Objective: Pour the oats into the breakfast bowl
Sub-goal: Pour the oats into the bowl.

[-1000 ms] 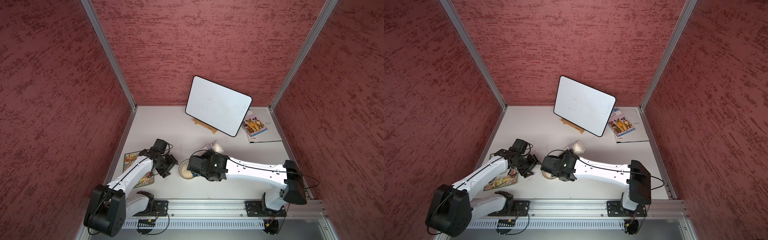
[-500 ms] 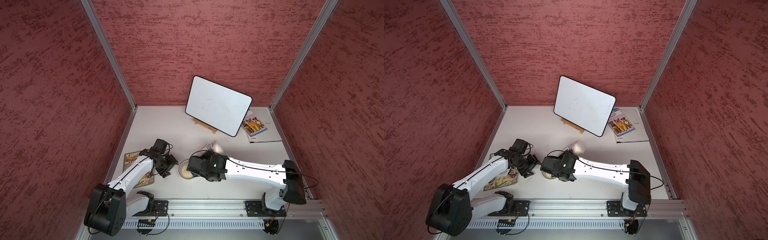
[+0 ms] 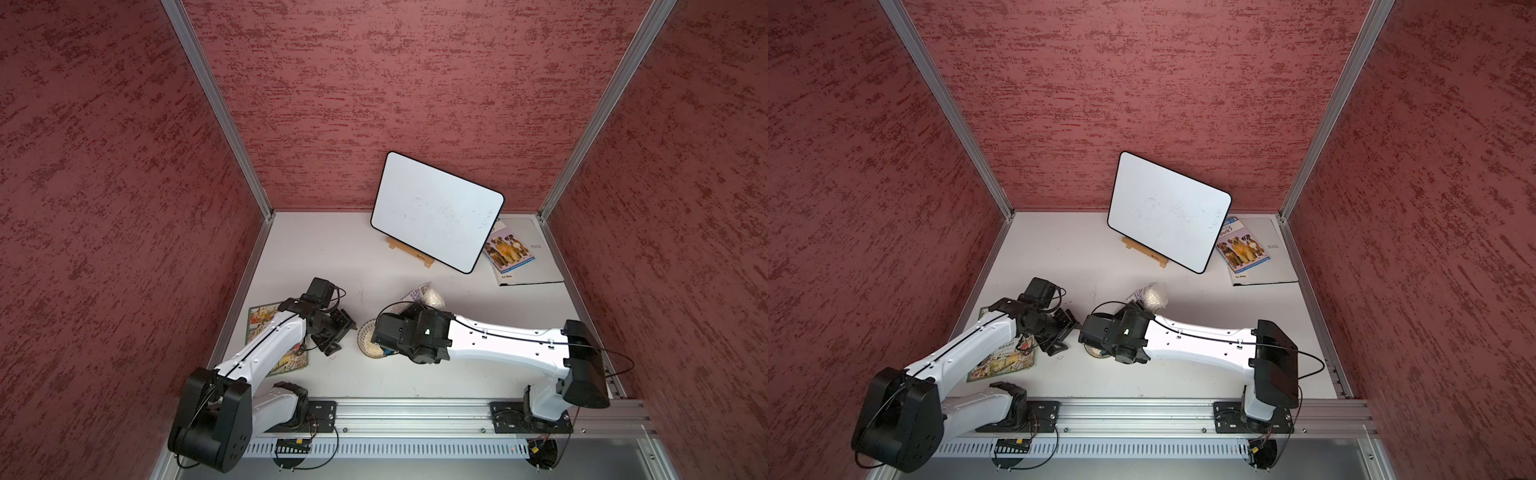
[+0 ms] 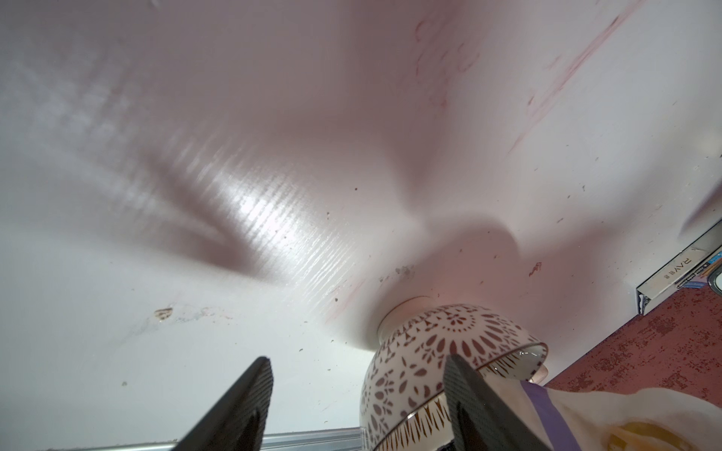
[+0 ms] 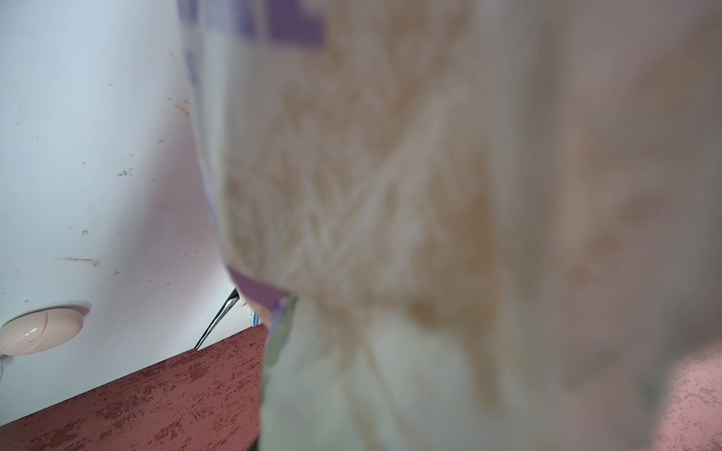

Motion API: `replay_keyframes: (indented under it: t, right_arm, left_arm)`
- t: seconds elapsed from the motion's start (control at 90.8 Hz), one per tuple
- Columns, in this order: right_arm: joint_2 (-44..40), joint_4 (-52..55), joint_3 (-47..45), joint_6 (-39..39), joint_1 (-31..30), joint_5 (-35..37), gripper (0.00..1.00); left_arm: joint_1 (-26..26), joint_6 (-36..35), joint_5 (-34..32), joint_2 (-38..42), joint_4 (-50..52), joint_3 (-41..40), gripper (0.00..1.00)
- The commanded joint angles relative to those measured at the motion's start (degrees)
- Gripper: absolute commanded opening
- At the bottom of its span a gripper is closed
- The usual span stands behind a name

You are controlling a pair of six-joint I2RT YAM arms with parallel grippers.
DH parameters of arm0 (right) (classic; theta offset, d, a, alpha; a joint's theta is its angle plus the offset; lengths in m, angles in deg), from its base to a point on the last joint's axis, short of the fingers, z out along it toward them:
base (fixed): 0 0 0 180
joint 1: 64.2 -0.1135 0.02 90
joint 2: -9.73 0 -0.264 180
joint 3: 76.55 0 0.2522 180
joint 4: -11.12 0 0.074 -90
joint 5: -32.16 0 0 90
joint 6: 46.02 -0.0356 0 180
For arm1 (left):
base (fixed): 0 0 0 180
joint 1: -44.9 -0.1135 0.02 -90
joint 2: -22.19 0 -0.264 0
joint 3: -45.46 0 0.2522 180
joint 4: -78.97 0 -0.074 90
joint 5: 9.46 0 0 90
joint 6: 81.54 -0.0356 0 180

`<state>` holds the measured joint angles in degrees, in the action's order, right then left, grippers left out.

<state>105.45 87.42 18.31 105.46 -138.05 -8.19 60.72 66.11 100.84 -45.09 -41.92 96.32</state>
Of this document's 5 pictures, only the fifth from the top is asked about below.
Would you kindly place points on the white board black rim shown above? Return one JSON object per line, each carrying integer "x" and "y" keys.
{"x": 229, "y": 304}

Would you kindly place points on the clear oats bag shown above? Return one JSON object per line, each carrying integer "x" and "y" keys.
{"x": 478, "y": 225}

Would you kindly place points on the pink round puff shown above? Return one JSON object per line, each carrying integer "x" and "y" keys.
{"x": 42, "y": 329}

